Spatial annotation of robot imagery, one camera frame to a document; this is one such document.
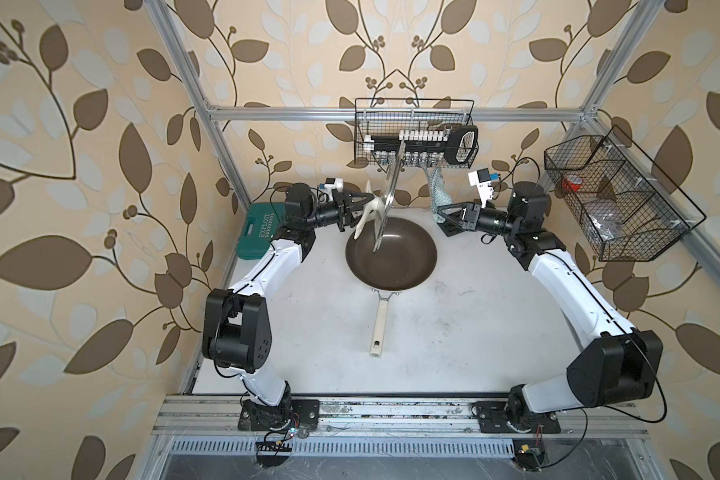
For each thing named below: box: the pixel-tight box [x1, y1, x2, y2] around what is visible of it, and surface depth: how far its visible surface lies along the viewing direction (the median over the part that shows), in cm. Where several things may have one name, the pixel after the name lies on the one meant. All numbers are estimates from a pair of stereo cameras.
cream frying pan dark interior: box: [345, 217, 438, 358], surface depth 101 cm
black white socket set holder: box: [363, 125, 479, 166], surface depth 86 cm
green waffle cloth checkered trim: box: [426, 166, 453, 218], surface depth 71 cm
